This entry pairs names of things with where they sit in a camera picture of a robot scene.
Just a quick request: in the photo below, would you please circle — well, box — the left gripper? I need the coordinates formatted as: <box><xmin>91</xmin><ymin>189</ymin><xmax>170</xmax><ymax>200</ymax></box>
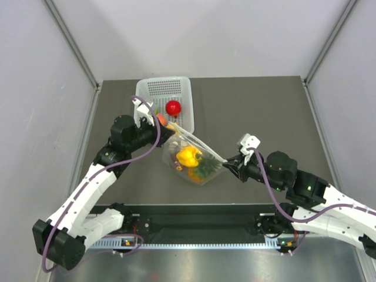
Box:
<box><xmin>126</xmin><ymin>115</ymin><xmax>174</xmax><ymax>153</ymax></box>

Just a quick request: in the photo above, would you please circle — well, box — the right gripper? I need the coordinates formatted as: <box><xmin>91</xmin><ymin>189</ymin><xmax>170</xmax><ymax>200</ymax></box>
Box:
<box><xmin>223</xmin><ymin>150</ymin><xmax>286</xmax><ymax>192</ymax></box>

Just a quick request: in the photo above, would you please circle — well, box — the orange fake pineapple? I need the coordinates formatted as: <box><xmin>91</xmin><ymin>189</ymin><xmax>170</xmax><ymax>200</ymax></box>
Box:
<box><xmin>187</xmin><ymin>156</ymin><xmax>221</xmax><ymax>184</ymax></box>

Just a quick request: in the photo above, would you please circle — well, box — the polka dot zip bag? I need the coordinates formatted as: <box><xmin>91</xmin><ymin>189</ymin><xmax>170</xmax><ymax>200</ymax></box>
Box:
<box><xmin>162</xmin><ymin>122</ymin><xmax>226</xmax><ymax>185</ymax></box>

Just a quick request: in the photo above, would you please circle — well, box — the yellow fake bell pepper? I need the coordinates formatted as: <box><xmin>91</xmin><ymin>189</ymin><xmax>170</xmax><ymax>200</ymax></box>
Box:
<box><xmin>176</xmin><ymin>146</ymin><xmax>203</xmax><ymax>167</ymax></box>

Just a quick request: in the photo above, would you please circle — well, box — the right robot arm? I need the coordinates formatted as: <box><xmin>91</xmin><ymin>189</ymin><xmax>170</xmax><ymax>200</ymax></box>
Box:
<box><xmin>223</xmin><ymin>151</ymin><xmax>375</xmax><ymax>258</ymax></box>

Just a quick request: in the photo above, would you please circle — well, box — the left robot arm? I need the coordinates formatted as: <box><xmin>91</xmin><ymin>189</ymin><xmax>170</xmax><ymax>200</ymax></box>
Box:
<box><xmin>32</xmin><ymin>115</ymin><xmax>174</xmax><ymax>270</ymax></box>

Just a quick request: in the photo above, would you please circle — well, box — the fake peach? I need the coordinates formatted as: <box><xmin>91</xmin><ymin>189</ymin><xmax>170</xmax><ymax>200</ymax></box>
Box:
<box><xmin>156</xmin><ymin>113</ymin><xmax>168</xmax><ymax>126</ymax></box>

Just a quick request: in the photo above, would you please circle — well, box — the red fake pomegranate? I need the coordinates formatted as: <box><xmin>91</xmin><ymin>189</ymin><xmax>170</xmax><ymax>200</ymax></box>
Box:
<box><xmin>165</xmin><ymin>100</ymin><xmax>182</xmax><ymax>119</ymax></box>

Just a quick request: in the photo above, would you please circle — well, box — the purple fake fruit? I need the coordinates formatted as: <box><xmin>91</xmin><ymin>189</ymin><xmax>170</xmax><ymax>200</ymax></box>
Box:
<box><xmin>173</xmin><ymin>160</ymin><xmax>183</xmax><ymax>172</ymax></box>

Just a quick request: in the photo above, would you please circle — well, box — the white plastic basket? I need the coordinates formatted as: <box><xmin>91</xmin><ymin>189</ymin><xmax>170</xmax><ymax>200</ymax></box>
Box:
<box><xmin>133</xmin><ymin>76</ymin><xmax>196</xmax><ymax>133</ymax></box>

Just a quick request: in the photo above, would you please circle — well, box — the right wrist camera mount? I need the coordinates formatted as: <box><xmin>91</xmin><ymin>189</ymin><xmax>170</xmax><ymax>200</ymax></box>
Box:
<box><xmin>237</xmin><ymin>133</ymin><xmax>261</xmax><ymax>165</ymax></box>

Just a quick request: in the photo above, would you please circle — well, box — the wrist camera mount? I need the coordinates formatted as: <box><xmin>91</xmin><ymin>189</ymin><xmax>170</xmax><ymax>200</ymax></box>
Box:
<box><xmin>237</xmin><ymin>133</ymin><xmax>261</xmax><ymax>165</ymax></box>
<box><xmin>133</xmin><ymin>100</ymin><xmax>155</xmax><ymax>126</ymax></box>

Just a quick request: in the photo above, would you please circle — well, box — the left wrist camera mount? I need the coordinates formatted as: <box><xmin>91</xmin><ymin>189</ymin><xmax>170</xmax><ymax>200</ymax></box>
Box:
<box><xmin>133</xmin><ymin>100</ymin><xmax>155</xmax><ymax>126</ymax></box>

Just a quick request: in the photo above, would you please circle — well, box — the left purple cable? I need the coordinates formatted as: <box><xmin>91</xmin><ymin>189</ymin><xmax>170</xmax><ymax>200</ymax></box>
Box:
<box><xmin>41</xmin><ymin>95</ymin><xmax>162</xmax><ymax>273</ymax></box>

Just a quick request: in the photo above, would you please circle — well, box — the left aluminium frame post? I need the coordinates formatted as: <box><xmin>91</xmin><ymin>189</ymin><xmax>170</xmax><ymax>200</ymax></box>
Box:
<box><xmin>41</xmin><ymin>0</ymin><xmax>100</xmax><ymax>90</ymax></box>

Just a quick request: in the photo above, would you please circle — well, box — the aluminium frame post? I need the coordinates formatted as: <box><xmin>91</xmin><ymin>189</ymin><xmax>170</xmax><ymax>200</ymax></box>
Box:
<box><xmin>303</xmin><ymin>0</ymin><xmax>360</xmax><ymax>88</ymax></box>
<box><xmin>41</xmin><ymin>0</ymin><xmax>100</xmax><ymax>90</ymax></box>

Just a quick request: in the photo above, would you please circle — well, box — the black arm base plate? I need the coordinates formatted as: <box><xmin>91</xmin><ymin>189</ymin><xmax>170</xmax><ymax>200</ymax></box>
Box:
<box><xmin>115</xmin><ymin>204</ymin><xmax>295</xmax><ymax>243</ymax></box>

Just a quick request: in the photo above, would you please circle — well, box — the slotted cable duct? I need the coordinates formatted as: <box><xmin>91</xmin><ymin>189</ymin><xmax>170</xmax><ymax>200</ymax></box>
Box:
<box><xmin>89</xmin><ymin>236</ymin><xmax>297</xmax><ymax>251</ymax></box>

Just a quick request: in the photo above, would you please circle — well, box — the right aluminium frame post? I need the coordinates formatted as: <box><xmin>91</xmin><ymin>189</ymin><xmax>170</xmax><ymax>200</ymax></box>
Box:
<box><xmin>303</xmin><ymin>0</ymin><xmax>360</xmax><ymax>88</ymax></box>

